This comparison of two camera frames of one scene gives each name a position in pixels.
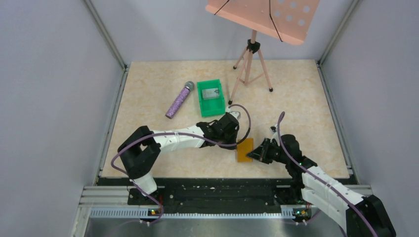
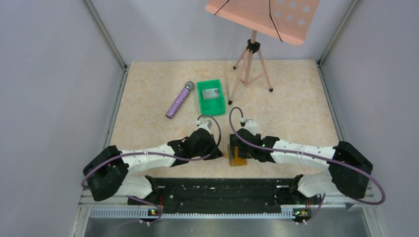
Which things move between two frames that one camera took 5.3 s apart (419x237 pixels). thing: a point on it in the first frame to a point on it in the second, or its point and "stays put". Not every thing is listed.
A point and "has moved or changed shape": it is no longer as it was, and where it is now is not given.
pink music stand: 289,20 stays put
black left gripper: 227,137 to 214,151
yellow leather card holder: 245,147 has moved or changed shape
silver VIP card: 210,94 stays put
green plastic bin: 213,106 stays put
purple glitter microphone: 189,86 stays put
